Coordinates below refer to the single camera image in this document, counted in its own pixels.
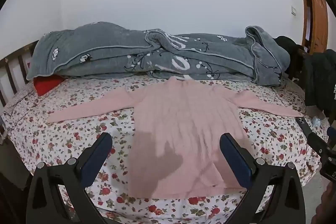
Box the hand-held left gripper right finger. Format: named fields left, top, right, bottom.
left=219, top=133, right=306, bottom=224

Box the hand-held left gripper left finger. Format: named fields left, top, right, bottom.
left=26, top=132, right=113, bottom=224

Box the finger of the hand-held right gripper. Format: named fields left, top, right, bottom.
left=326, top=126, right=336, bottom=147
left=308, top=132, right=333, bottom=160

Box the pink knit sweater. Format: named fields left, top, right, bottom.
left=47, top=76, right=304, bottom=199

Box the person's right hand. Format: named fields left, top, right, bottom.
left=312, top=183, right=336, bottom=224

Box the dark smartphone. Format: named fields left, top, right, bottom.
left=296, top=116, right=314, bottom=138

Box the floral bed sheet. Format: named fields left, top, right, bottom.
left=1, top=74, right=322, bottom=224

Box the black jacket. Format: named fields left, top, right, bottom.
left=304, top=49, right=336, bottom=119

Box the red pillow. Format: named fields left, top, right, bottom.
left=33, top=75, right=65, bottom=96

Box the black cloth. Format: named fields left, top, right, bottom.
left=275, top=35, right=306, bottom=80

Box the grey floral blanket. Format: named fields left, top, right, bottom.
left=26, top=21, right=290, bottom=86

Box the wooden door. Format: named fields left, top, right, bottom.
left=297, top=0, right=328, bottom=52

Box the wooden headboard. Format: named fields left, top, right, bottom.
left=0, top=40, right=40, bottom=109

